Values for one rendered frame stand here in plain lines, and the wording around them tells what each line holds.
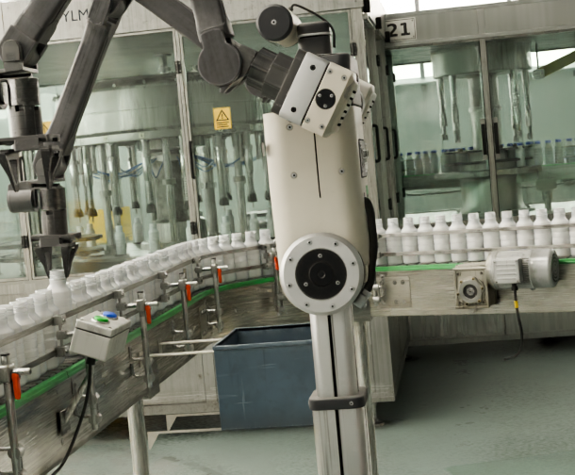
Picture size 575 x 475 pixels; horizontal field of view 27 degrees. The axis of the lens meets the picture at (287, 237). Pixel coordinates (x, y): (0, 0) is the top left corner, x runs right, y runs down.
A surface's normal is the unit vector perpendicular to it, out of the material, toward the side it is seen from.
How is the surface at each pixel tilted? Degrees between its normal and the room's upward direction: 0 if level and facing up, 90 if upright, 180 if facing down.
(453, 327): 90
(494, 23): 90
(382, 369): 90
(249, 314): 90
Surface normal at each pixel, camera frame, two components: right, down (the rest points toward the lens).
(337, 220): -0.12, 0.26
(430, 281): -0.44, 0.10
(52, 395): 0.99, -0.07
